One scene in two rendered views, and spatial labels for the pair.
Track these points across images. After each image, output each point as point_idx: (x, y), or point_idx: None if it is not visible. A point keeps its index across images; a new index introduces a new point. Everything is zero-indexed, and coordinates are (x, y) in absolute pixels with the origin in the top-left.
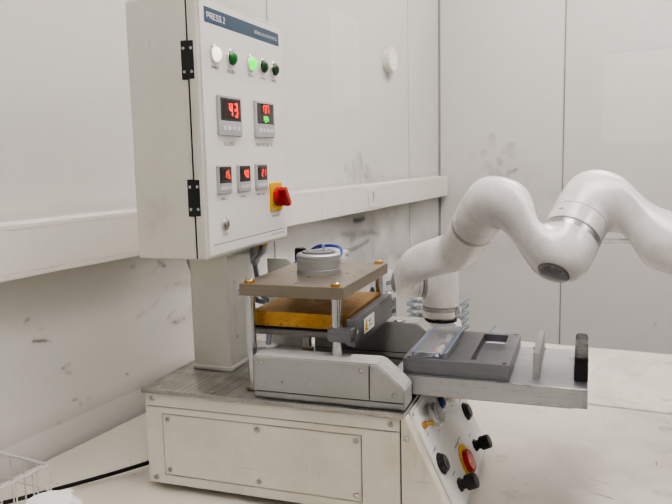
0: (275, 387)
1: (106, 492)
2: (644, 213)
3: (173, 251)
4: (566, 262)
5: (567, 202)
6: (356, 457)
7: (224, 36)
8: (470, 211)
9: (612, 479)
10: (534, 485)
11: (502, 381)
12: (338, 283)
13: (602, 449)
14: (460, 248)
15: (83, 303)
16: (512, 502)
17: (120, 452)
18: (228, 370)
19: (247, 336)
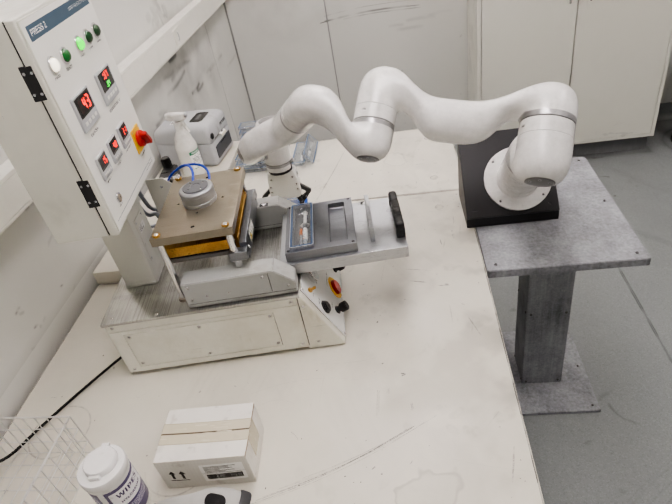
0: (203, 300)
1: (103, 391)
2: (422, 105)
3: (86, 234)
4: (376, 153)
5: (367, 103)
6: (272, 324)
7: (51, 39)
8: (296, 117)
9: (419, 265)
10: (377, 286)
11: (354, 252)
12: (227, 223)
13: (407, 239)
14: (291, 135)
15: (6, 260)
16: (368, 305)
17: (91, 350)
18: (155, 283)
19: (168, 270)
